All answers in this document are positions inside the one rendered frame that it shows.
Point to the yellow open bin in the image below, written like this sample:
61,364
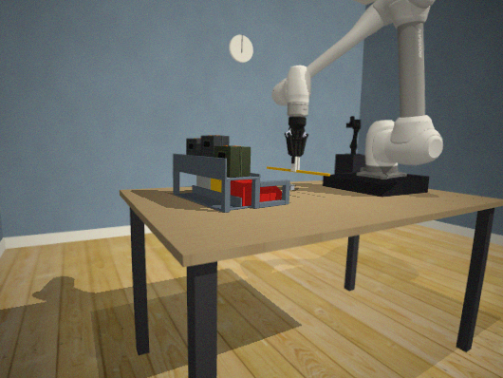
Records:
216,185

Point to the red open bin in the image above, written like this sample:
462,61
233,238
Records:
243,189

